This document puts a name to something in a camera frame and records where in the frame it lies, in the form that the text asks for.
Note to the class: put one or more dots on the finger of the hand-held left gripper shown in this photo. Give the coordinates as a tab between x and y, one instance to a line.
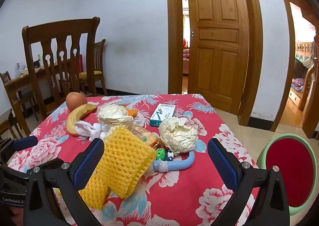
25	142

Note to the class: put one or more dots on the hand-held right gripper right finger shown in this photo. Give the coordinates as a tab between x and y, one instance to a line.
221	163

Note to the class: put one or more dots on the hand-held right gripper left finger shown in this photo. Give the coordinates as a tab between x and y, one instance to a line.
88	163

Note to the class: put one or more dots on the yellow foam fruit net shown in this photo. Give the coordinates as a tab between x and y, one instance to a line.
124	158

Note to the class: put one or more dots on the large paper ball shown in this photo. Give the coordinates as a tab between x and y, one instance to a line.
178	136

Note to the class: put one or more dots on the small paper ball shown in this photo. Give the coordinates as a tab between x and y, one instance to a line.
113	115

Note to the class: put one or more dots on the orange snack packet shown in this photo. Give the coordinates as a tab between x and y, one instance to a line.
143	136

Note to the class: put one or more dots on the green bin with red liner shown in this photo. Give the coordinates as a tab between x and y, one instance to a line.
286	166

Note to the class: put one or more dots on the white cloth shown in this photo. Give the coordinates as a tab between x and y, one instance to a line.
88	129

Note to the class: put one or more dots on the blue plastic toy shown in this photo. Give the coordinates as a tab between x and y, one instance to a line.
184	163

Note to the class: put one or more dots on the yellow banana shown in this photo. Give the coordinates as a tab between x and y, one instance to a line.
77	116

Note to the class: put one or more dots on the red floral tablecloth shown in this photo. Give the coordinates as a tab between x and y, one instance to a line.
179	191

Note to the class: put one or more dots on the red apple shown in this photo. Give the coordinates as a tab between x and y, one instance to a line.
76	101

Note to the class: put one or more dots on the wooden dining table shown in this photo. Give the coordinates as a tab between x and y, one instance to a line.
25	78

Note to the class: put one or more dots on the small wooden chair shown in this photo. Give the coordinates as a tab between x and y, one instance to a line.
6	76

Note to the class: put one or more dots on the glass jar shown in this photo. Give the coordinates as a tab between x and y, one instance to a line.
18	69

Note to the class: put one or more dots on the white and teal medicine box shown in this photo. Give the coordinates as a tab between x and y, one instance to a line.
162	115

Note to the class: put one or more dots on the yellow seat cushion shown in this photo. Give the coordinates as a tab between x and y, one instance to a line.
91	73

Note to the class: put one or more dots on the red board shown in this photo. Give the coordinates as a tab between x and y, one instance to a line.
80	63

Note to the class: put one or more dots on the pink sofa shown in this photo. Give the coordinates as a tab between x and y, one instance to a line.
186	63

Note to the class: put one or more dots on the wooden chair with cushion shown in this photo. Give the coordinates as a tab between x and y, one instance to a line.
99	49

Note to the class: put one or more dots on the large wooden chair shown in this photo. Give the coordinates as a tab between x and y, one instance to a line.
59	27

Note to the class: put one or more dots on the wooden panel door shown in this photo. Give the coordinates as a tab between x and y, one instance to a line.
216	36

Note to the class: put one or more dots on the wooden bunk bed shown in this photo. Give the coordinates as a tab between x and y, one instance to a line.
305	51

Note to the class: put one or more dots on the wooden bedroom door frame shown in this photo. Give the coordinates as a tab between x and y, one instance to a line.
281	41

